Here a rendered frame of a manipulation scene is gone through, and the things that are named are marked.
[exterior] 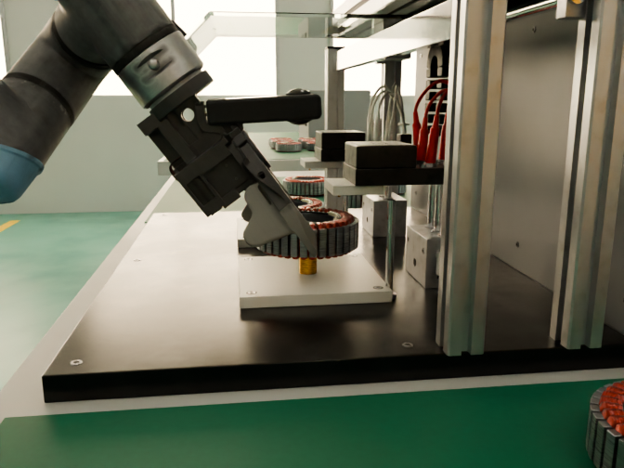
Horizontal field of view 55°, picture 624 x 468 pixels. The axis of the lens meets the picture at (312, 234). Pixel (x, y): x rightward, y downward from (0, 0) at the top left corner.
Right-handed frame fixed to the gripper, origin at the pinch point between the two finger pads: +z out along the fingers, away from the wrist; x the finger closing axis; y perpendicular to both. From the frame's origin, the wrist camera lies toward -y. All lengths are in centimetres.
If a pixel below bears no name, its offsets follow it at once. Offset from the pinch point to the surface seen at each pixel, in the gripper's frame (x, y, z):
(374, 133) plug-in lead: -22.0, -15.1, -0.6
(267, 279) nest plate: 2.4, 6.5, 0.5
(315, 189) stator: -70, -5, 11
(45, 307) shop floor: -220, 128, 9
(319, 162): -21.1, -6.3, -2.0
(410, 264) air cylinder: -1.4, -6.9, 10.2
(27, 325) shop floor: -198, 129, 8
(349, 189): 3.1, -5.8, -2.2
